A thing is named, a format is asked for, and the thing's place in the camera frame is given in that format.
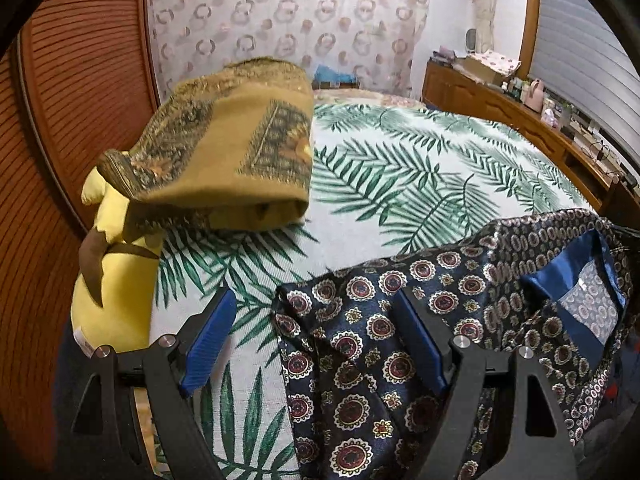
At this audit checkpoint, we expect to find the cardboard box with cloth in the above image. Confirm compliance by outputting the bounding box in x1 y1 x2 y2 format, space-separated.
454 50 521 86

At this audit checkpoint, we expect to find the yellow pillow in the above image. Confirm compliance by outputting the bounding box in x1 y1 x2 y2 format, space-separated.
70 169 165 356

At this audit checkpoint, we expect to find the floral bed blanket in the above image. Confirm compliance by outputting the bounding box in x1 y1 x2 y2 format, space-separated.
314 88 426 110

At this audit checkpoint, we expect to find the pink tissue pack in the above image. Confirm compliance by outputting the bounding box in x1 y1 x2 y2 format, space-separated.
540 107 559 129

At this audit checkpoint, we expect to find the pink kettle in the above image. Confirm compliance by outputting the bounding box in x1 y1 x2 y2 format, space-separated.
522 79 544 114

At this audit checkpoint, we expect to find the navy patterned silk shirt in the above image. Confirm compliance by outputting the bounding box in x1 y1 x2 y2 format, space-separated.
272 209 639 479

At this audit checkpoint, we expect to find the grey window roller blind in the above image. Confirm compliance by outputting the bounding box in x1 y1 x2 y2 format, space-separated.
529 0 639 159

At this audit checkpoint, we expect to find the brown louvered wardrobe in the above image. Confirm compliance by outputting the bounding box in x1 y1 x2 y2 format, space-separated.
1 0 158 479

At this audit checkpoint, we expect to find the palm leaf bed sheet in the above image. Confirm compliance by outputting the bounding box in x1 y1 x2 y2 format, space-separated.
151 104 587 479

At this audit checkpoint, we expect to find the folded mustard patterned cloth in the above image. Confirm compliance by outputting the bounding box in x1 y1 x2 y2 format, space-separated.
98 58 314 240

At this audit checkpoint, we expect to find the pink ring patterned curtain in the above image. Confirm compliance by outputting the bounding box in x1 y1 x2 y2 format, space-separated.
148 0 430 99

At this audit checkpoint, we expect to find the long wooden sideboard cabinet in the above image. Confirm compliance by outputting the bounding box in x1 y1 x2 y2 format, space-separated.
422 61 639 229

